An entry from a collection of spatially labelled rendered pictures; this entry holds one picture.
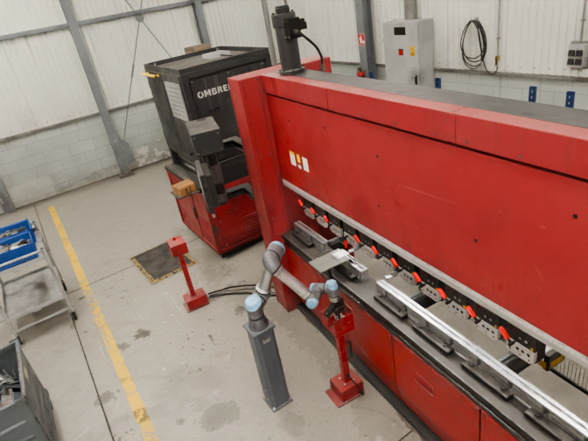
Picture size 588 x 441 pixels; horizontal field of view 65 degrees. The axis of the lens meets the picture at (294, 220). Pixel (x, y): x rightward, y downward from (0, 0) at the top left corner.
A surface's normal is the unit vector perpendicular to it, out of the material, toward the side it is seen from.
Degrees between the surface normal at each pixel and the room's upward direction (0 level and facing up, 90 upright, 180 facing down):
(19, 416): 90
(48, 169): 90
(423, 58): 90
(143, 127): 90
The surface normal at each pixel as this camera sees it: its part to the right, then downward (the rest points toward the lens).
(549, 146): -0.87, 0.35
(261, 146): 0.47, 0.34
